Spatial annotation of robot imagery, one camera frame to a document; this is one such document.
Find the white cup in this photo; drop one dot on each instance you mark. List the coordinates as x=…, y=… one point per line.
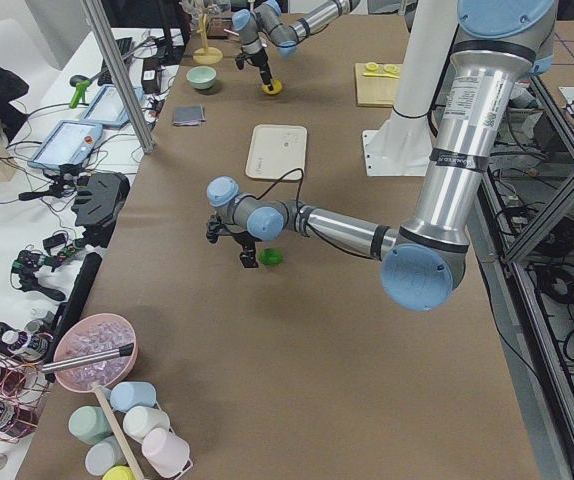
x=139, y=421

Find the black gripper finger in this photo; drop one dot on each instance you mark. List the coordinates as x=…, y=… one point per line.
x=266, y=80
x=248, y=260

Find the blue cup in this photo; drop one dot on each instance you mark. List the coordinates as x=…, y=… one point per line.
x=128, y=394

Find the cream rabbit tray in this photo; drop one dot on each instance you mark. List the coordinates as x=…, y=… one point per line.
x=277, y=151

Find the dark folded cloth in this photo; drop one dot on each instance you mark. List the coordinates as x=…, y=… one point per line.
x=192, y=115

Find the wooden cutting board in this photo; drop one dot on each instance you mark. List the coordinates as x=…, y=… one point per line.
x=375, y=89

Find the green barcode scanner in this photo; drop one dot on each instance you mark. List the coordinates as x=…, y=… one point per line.
x=80, y=83

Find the aluminium frame post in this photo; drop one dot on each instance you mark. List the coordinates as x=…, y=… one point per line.
x=102, y=32

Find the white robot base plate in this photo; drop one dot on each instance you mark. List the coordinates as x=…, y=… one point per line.
x=393, y=154

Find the pink cup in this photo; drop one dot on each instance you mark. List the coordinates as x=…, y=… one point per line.
x=167, y=453

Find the black metal tongs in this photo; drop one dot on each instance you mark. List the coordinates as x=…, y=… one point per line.
x=122, y=351

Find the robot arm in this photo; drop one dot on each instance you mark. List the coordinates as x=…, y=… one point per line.
x=461, y=63
x=266, y=18

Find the copper wire bottle rack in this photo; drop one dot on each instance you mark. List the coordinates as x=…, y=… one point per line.
x=23, y=394

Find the green lemon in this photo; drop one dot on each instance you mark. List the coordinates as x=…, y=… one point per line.
x=271, y=257

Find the yellow cup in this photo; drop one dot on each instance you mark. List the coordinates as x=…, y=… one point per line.
x=119, y=473

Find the mint green bowl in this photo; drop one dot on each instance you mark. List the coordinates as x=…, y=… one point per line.
x=201, y=77

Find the green cup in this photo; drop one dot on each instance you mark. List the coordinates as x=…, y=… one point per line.
x=89, y=425

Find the grey-blue cup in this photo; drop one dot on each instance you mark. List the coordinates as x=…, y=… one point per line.
x=103, y=456

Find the wooden banana stand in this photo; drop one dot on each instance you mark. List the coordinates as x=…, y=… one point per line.
x=206, y=54

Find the pink bowl of ice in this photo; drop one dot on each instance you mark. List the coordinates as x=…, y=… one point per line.
x=96, y=334

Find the blue teach pendant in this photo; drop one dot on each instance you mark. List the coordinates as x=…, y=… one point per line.
x=107, y=108
x=70, y=143

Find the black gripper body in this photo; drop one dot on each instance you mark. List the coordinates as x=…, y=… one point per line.
x=261, y=63
x=243, y=243

